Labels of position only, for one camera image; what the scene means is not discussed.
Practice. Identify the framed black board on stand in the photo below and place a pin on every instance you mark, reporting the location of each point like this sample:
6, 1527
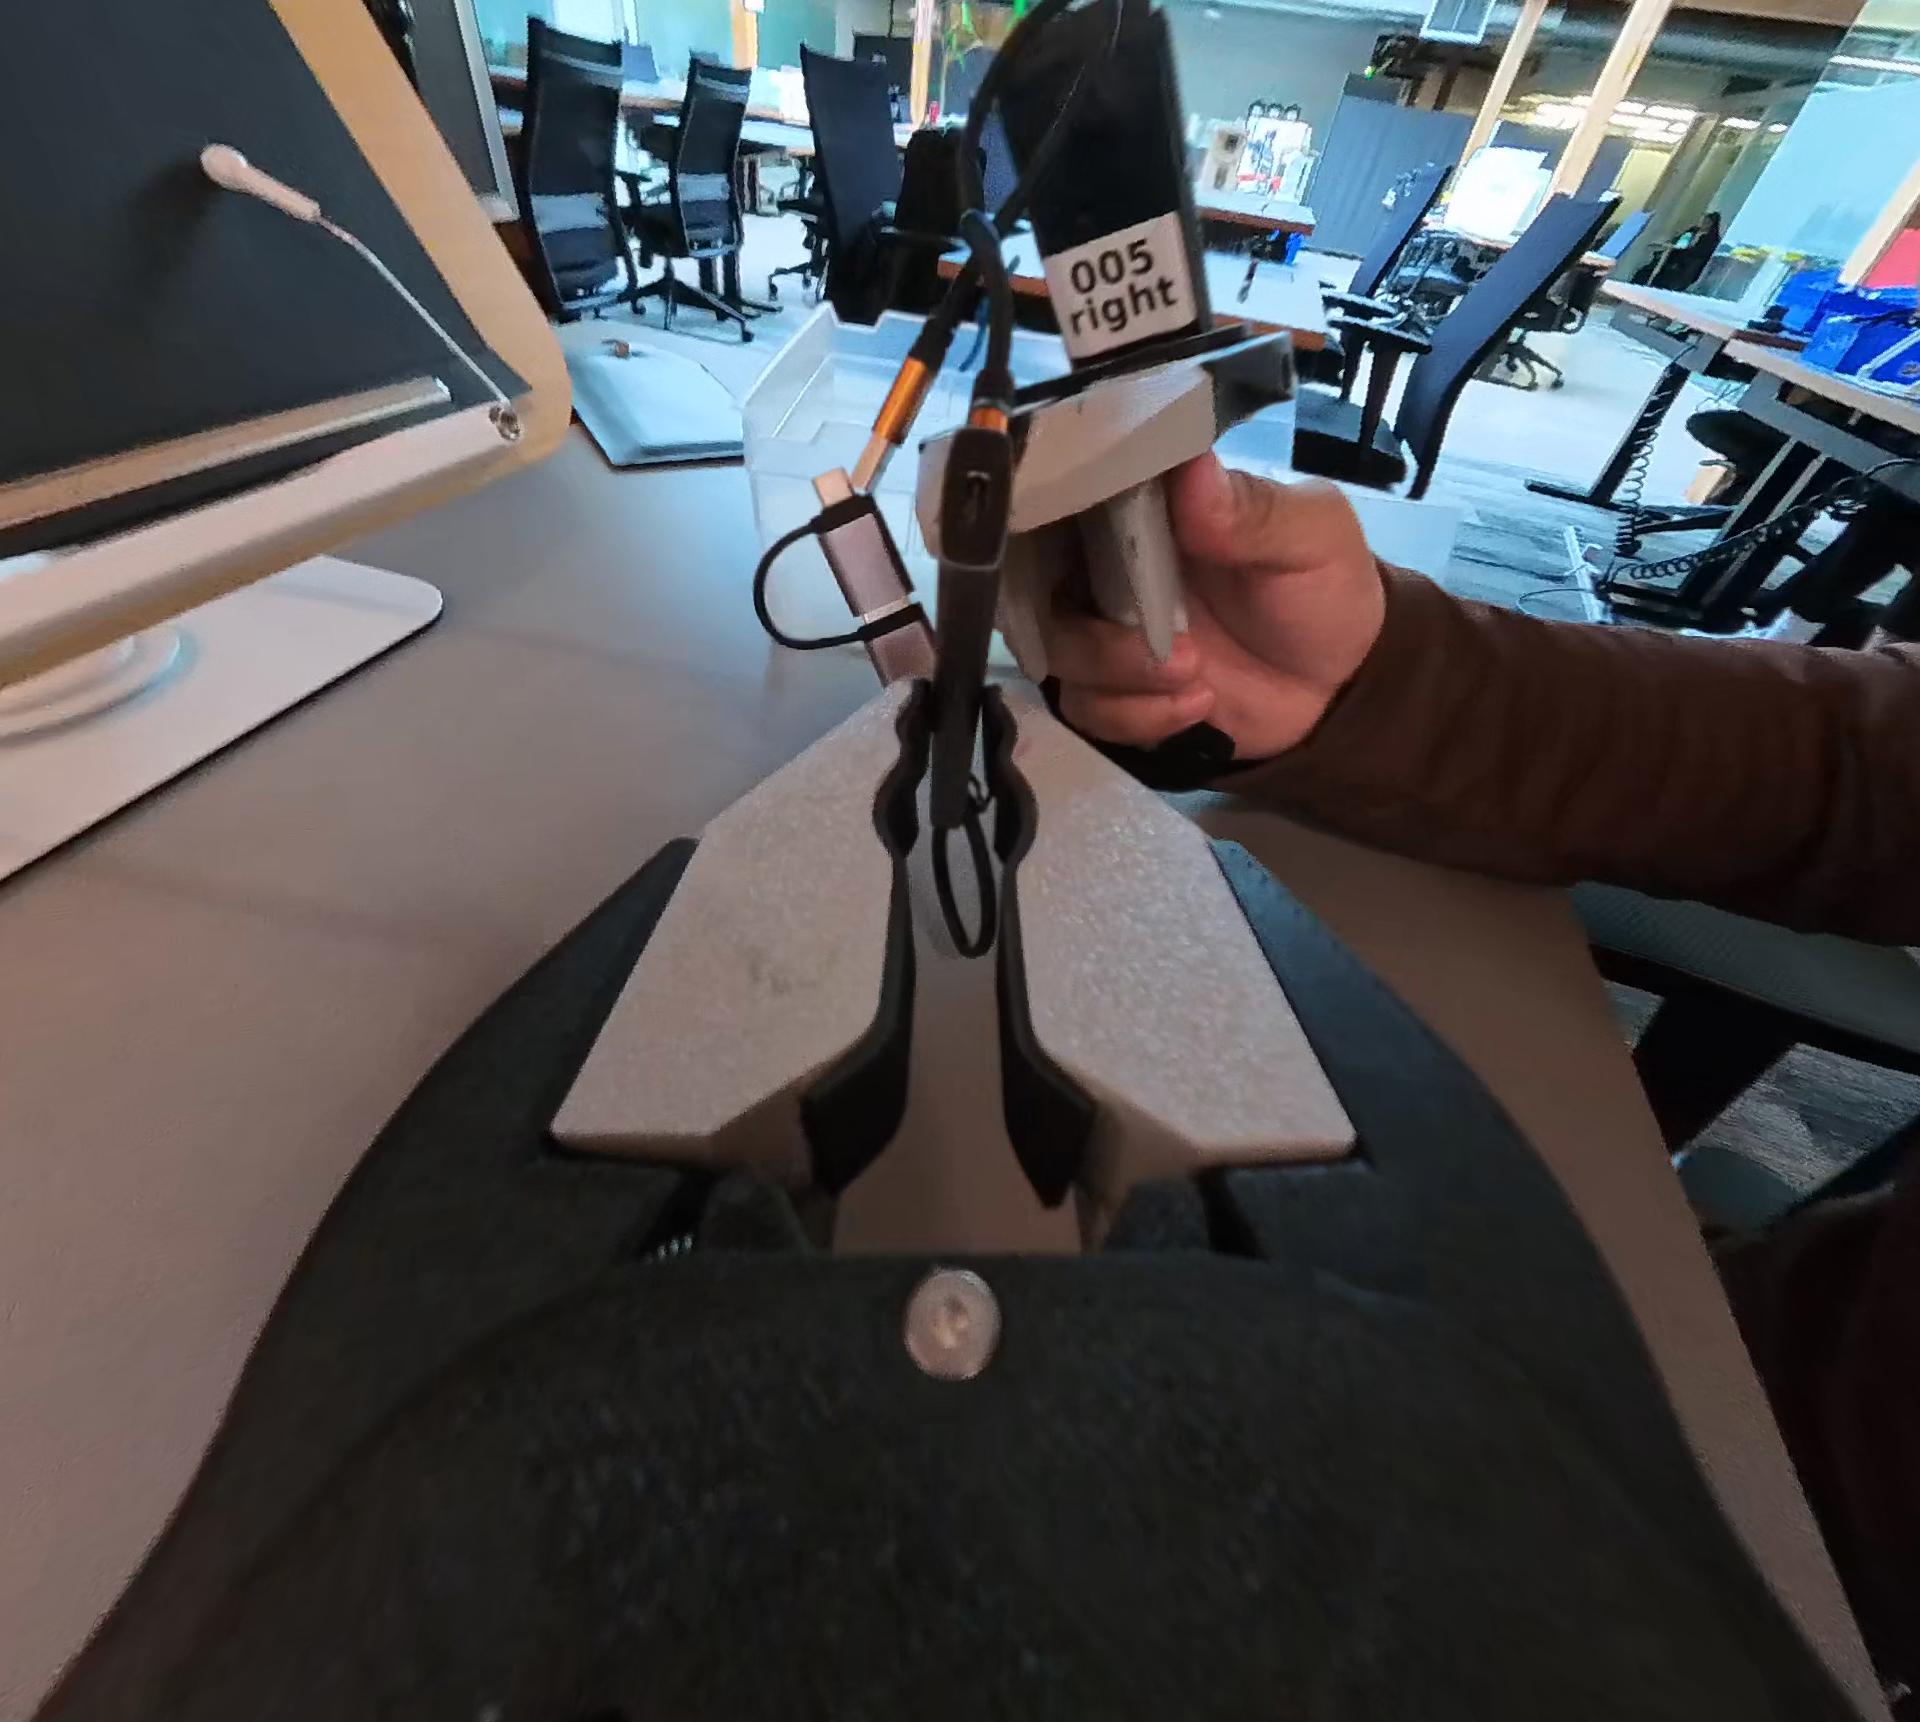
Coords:
151, 252

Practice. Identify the clear plastic bin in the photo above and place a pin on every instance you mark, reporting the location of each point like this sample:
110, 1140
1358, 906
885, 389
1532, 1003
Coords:
810, 433

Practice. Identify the person's right forearm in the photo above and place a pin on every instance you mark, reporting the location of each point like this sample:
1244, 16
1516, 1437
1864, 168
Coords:
1651, 763

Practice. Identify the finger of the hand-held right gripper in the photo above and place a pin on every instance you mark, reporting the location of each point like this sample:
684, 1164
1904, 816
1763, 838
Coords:
1065, 477

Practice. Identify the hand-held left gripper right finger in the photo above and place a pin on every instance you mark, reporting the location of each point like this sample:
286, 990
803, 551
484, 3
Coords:
1171, 972

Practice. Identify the person's right hand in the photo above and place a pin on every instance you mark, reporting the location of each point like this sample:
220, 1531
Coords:
1290, 613

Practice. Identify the grey usb adapter with loop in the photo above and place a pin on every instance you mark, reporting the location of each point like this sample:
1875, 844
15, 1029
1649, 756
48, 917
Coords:
878, 584

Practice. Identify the flat grey stand base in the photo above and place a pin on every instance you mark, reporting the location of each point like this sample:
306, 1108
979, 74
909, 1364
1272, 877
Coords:
660, 410

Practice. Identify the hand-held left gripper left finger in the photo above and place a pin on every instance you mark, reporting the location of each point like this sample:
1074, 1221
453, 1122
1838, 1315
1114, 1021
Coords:
750, 957

